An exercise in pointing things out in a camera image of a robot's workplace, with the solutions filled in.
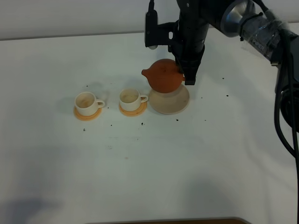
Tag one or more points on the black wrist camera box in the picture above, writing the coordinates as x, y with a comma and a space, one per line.
158, 34

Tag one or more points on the left white teacup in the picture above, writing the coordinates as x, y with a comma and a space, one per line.
87, 104

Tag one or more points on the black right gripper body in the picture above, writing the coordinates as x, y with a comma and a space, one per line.
191, 31

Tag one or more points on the beige ceramic teapot saucer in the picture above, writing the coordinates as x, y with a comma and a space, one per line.
170, 103

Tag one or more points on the white teacup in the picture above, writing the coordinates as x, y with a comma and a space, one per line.
87, 104
131, 99

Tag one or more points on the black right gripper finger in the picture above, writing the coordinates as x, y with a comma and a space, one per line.
189, 69
178, 60

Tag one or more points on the brown clay teapot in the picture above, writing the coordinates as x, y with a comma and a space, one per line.
164, 76

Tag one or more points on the right orange wooden coaster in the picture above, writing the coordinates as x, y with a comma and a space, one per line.
136, 112

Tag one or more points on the right white teacup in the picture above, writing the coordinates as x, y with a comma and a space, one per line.
131, 99

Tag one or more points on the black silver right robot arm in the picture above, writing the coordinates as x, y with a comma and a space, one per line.
254, 23

